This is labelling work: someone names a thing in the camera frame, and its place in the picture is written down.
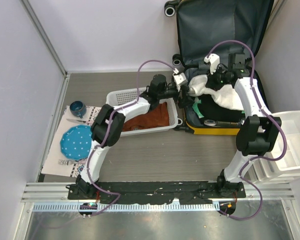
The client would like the yellow cartoon hard-shell suitcase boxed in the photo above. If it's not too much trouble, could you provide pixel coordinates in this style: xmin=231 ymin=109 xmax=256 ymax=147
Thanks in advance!
xmin=164 ymin=0 xmax=274 ymax=136

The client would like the brown towel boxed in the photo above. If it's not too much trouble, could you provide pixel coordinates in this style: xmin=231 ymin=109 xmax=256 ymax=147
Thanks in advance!
xmin=122 ymin=102 xmax=170 ymax=132

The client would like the aluminium rail frame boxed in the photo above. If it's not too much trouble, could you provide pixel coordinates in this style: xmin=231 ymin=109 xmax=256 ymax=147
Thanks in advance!
xmin=21 ymin=182 xmax=294 ymax=216

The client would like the purple cable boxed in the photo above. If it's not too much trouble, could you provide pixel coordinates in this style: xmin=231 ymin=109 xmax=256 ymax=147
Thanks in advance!
xmin=206 ymin=40 xmax=288 ymax=221
xmin=86 ymin=59 xmax=181 ymax=217

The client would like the white compartment organizer tray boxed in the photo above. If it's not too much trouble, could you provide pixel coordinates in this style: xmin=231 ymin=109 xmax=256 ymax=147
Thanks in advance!
xmin=248 ymin=110 xmax=300 ymax=184

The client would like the small blue cup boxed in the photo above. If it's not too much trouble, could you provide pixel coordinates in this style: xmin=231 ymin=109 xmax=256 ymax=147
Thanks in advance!
xmin=69 ymin=100 xmax=87 ymax=119

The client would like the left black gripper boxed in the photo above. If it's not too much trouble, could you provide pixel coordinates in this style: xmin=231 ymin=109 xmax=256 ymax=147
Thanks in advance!
xmin=157 ymin=84 xmax=194 ymax=108

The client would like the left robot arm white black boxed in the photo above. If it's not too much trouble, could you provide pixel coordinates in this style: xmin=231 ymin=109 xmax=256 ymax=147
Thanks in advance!
xmin=74 ymin=73 xmax=189 ymax=200

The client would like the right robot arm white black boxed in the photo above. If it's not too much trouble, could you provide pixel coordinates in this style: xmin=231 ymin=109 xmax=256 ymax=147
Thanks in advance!
xmin=204 ymin=53 xmax=282 ymax=198

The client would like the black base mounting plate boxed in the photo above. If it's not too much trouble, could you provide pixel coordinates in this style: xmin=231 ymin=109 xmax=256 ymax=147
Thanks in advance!
xmin=66 ymin=181 xmax=246 ymax=205

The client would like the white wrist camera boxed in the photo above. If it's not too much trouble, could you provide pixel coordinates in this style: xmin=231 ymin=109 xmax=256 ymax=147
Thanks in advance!
xmin=203 ymin=53 xmax=220 ymax=75
xmin=172 ymin=72 xmax=188 ymax=89

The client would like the black cylindrical bottle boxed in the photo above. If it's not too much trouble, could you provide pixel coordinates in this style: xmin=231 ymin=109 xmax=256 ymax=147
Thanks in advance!
xmin=216 ymin=121 xmax=241 ymax=128

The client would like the white blue round tin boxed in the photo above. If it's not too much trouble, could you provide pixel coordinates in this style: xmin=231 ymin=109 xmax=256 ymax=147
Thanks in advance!
xmin=203 ymin=119 xmax=217 ymax=127

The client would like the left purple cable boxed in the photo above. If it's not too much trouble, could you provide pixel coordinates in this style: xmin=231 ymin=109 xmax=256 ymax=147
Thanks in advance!
xmin=86 ymin=59 xmax=181 ymax=217

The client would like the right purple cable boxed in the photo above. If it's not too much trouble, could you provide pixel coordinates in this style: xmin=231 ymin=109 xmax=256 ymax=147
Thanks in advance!
xmin=206 ymin=40 xmax=288 ymax=221

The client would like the silver fork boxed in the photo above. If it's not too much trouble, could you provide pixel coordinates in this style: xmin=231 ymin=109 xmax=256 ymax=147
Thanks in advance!
xmin=57 ymin=159 xmax=77 ymax=166

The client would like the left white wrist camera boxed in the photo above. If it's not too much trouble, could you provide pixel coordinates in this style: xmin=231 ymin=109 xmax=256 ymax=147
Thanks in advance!
xmin=172 ymin=72 xmax=188 ymax=89

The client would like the patterned white placemat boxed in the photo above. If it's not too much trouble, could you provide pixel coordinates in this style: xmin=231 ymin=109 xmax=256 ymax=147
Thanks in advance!
xmin=41 ymin=106 xmax=100 ymax=178

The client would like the white fluffy towel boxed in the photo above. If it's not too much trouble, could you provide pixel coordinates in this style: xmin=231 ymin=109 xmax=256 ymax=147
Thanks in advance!
xmin=188 ymin=74 xmax=244 ymax=111

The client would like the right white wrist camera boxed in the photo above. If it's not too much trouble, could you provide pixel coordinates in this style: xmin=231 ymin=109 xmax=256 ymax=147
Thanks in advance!
xmin=203 ymin=53 xmax=220 ymax=75

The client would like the blue dotted plate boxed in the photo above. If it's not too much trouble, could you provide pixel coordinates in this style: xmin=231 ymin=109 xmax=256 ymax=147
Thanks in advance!
xmin=59 ymin=124 xmax=92 ymax=162

